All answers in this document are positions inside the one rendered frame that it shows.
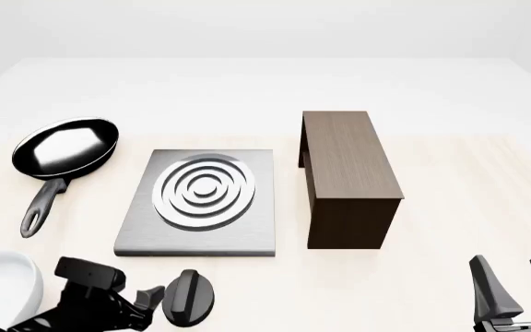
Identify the dark brown wooden shelf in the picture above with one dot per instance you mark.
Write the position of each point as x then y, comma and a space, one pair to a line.
348, 162

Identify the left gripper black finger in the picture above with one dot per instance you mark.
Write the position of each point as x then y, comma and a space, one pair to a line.
151, 296

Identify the black frying pan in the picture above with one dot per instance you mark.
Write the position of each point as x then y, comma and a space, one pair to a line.
69, 145

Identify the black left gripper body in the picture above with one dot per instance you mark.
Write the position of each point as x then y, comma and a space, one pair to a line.
129, 318

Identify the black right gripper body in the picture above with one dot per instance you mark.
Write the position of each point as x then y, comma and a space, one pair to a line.
523, 326

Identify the white bowl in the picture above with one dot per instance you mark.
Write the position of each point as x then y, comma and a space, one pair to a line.
3, 280

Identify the black left camera plate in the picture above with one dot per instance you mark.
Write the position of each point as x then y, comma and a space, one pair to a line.
86, 272

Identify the round black stove knob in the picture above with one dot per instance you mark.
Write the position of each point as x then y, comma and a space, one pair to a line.
187, 301

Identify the flat grey stove plate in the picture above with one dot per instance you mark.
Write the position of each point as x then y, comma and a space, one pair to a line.
145, 224

